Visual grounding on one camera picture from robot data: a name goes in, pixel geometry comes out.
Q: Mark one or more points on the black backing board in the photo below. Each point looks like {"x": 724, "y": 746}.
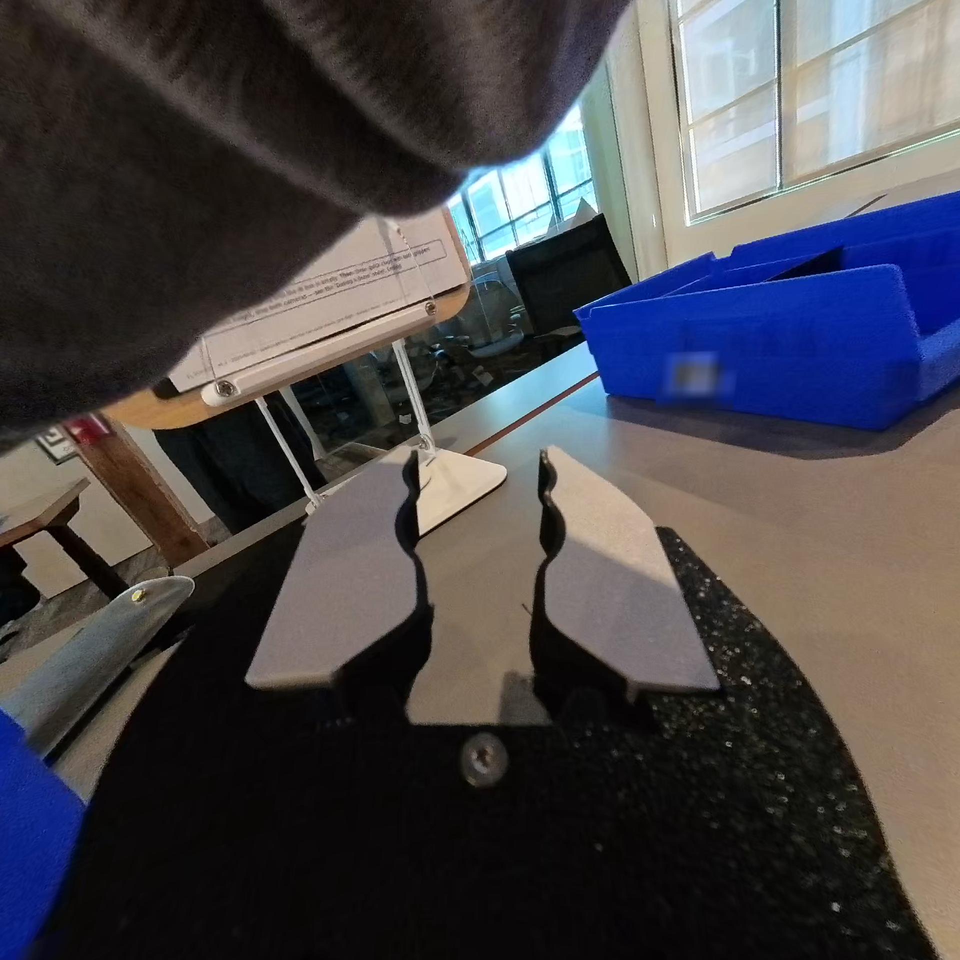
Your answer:
{"x": 165, "y": 388}

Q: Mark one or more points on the wooden side table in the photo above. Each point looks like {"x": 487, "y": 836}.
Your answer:
{"x": 37, "y": 510}

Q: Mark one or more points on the printed instruction sheet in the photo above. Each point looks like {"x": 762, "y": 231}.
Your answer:
{"x": 337, "y": 300}

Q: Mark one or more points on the brown wooden post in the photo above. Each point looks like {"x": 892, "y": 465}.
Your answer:
{"x": 142, "y": 495}

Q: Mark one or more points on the black white marker sign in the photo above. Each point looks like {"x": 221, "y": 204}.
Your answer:
{"x": 54, "y": 442}

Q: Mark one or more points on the red fire extinguisher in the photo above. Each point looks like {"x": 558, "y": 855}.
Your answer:
{"x": 86, "y": 429}

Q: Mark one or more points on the blue plastic bin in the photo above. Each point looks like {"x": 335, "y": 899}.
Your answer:
{"x": 825, "y": 337}
{"x": 30, "y": 840}

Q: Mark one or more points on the cluster of grey office chairs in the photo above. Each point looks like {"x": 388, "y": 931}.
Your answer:
{"x": 487, "y": 322}

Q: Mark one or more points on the person's right forearm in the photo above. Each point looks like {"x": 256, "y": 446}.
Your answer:
{"x": 225, "y": 150}

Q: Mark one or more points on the window with white blind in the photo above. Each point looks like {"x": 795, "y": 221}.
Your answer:
{"x": 825, "y": 90}

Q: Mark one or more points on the dark framed window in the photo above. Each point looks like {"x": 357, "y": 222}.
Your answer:
{"x": 517, "y": 195}

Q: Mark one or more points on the black mesh office chair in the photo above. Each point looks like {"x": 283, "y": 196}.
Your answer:
{"x": 570, "y": 277}

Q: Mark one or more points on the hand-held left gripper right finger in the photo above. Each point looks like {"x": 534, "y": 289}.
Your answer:
{"x": 630, "y": 600}

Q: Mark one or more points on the grey metal clamp lever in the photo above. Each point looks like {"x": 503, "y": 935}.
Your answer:
{"x": 82, "y": 652}

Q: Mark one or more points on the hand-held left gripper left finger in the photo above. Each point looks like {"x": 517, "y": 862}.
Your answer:
{"x": 337, "y": 592}

